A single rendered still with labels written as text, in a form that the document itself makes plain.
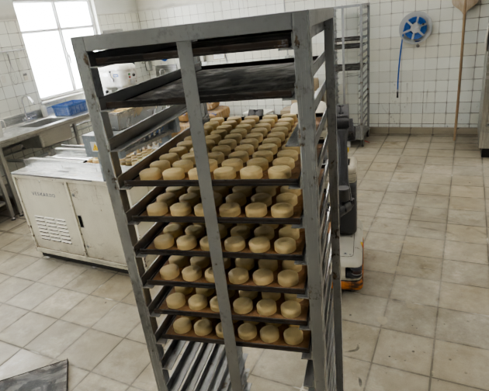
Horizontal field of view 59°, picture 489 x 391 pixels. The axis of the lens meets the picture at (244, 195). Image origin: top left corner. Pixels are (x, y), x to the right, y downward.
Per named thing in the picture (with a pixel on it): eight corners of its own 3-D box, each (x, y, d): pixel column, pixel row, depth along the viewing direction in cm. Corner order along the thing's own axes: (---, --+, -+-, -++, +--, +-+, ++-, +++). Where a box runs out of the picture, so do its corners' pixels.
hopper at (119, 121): (91, 132, 307) (86, 112, 301) (141, 114, 352) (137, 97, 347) (122, 133, 294) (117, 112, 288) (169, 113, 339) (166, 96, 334)
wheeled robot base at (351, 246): (286, 240, 363) (283, 214, 353) (363, 243, 346) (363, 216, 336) (270, 288, 304) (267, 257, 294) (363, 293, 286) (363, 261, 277)
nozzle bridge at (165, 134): (92, 180, 314) (81, 135, 301) (153, 150, 372) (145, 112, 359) (126, 183, 299) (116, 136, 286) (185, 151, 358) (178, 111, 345)
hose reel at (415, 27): (428, 95, 592) (433, 8, 550) (428, 98, 578) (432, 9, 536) (397, 96, 610) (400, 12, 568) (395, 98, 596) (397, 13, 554)
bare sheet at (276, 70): (202, 70, 145) (201, 65, 144) (320, 60, 134) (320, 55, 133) (106, 108, 92) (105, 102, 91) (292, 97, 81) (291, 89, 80)
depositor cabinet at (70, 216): (39, 259, 389) (10, 172, 357) (96, 224, 447) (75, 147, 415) (150, 284, 332) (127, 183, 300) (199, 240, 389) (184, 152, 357)
